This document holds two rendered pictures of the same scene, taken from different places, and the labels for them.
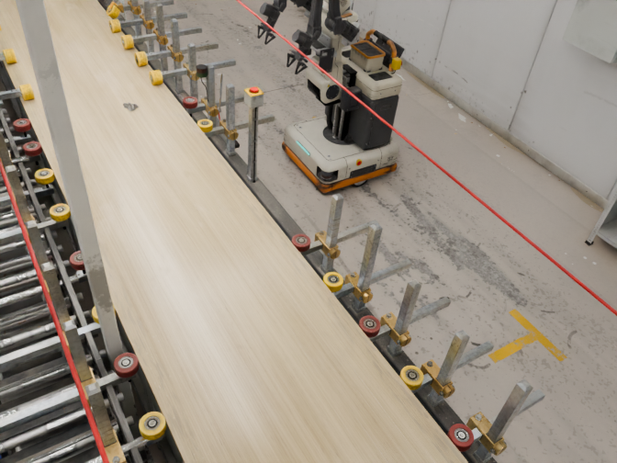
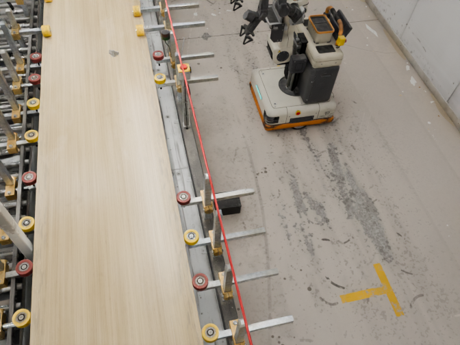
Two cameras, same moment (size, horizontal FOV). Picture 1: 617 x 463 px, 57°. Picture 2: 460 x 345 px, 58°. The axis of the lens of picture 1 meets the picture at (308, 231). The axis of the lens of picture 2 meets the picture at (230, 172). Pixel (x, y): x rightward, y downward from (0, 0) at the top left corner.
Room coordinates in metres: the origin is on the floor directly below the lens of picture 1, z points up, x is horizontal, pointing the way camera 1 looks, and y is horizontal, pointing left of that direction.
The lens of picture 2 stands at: (0.67, -0.60, 2.88)
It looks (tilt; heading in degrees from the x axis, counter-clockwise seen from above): 54 degrees down; 18
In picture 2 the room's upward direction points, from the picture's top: 5 degrees clockwise
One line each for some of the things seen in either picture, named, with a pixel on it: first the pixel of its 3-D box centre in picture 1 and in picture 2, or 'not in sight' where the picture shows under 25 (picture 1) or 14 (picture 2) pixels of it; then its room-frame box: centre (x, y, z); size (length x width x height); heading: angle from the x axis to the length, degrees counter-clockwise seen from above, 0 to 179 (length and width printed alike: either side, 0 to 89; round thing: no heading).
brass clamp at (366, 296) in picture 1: (358, 287); (215, 242); (1.62, -0.23, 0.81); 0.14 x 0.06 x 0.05; 36
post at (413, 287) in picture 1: (401, 324); (227, 285); (1.39, -0.39, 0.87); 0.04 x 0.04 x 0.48; 36
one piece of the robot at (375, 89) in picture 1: (357, 94); (309, 57); (3.66, -0.24, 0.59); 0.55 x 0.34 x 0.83; 35
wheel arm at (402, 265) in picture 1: (369, 279); (226, 237); (1.67, -0.28, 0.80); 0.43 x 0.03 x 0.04; 126
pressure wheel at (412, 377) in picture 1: (409, 383); (210, 335); (1.15, -0.41, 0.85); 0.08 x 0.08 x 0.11
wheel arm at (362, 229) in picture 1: (338, 238); (218, 197); (1.87, -0.13, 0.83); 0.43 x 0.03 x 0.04; 126
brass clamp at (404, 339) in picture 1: (395, 330); (225, 285); (1.41, -0.38, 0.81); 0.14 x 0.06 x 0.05; 36
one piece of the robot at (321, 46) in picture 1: (317, 48); (274, 20); (3.44, 0.07, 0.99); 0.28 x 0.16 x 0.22; 35
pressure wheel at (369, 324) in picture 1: (367, 332); (200, 284); (1.35, -0.27, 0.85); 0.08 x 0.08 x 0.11
